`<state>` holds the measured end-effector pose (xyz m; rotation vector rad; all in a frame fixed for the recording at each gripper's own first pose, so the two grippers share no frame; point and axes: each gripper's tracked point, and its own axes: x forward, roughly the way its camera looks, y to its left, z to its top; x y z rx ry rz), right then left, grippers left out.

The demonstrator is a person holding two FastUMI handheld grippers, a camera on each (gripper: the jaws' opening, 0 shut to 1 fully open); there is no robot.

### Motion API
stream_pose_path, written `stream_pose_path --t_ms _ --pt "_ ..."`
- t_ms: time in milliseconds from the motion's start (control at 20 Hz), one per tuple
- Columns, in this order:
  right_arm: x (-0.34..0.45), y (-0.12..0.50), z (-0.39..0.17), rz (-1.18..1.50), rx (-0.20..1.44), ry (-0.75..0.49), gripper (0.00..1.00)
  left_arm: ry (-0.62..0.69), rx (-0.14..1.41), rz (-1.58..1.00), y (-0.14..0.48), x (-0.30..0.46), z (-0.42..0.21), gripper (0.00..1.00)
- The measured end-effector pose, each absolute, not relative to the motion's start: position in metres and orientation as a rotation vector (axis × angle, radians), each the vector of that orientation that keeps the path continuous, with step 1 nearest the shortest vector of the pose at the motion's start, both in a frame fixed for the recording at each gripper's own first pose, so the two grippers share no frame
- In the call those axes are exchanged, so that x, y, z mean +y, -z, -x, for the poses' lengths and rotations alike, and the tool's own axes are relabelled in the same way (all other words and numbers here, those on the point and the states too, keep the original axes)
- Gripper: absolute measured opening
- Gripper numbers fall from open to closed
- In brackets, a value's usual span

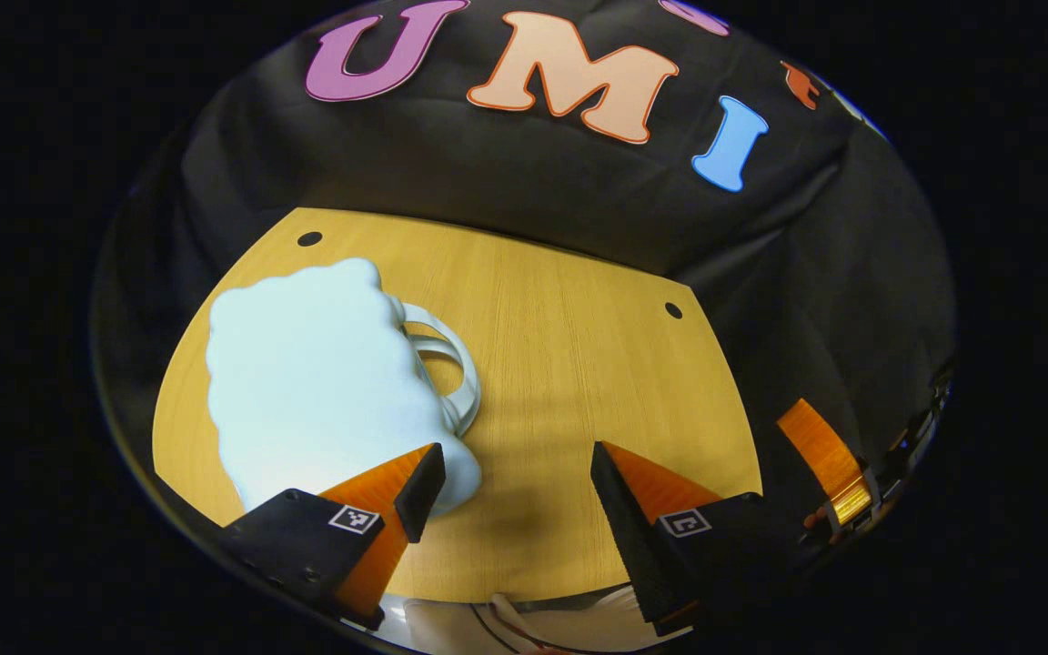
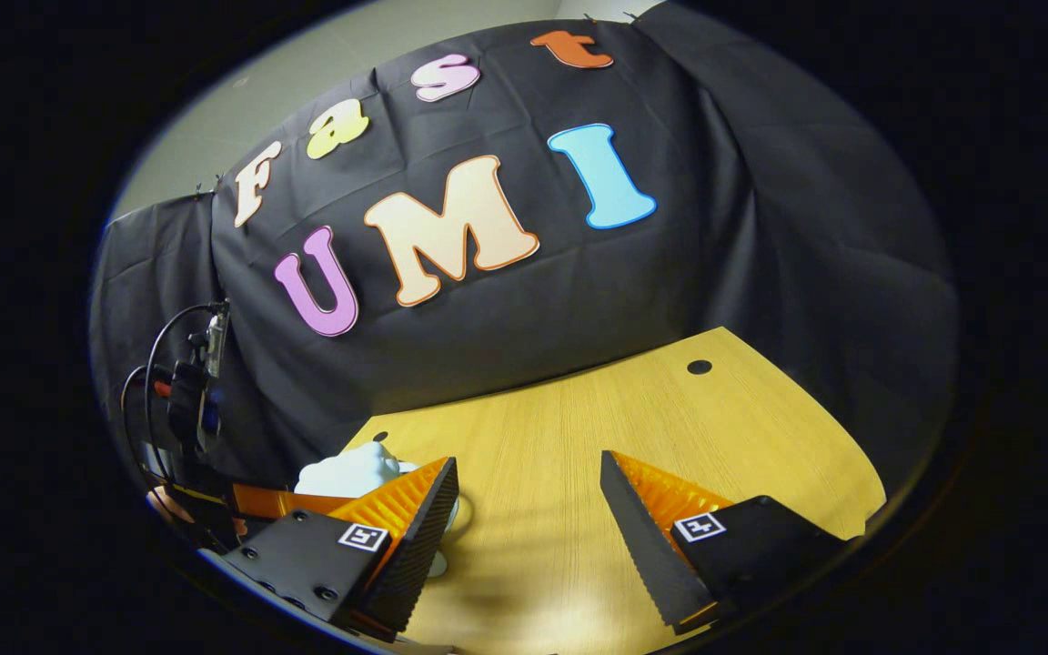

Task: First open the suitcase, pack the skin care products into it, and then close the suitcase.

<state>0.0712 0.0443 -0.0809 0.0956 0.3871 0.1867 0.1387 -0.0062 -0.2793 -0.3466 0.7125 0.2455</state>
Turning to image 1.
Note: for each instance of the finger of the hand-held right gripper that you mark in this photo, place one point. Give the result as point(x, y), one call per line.
point(824, 459)

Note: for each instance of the pale blue suitcase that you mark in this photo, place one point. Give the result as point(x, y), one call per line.
point(306, 382)

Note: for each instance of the person's white clothing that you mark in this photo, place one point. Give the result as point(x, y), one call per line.
point(597, 628)

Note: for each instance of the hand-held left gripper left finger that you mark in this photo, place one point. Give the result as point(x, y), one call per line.
point(422, 496)

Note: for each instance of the black backdrop cloth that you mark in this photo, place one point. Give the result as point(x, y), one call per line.
point(524, 200)

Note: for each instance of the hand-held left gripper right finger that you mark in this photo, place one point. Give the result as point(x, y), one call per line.
point(629, 528)

